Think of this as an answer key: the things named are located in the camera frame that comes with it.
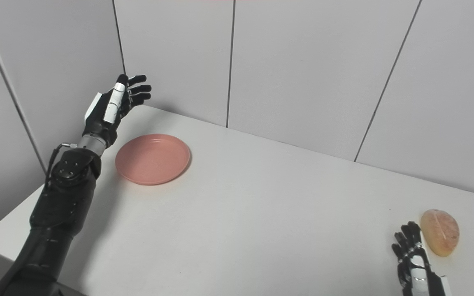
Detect bread roll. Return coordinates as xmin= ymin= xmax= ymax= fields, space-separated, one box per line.
xmin=421 ymin=209 xmax=460 ymax=257

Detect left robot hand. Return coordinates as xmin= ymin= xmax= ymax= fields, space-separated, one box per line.
xmin=82 ymin=74 xmax=152 ymax=147

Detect pink plate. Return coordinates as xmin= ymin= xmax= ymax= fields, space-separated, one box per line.
xmin=115 ymin=134 xmax=191 ymax=186

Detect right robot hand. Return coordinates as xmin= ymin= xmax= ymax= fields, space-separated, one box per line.
xmin=392 ymin=222 xmax=452 ymax=296

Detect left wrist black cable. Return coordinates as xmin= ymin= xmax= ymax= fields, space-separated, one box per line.
xmin=44 ymin=143 xmax=78 ymax=190

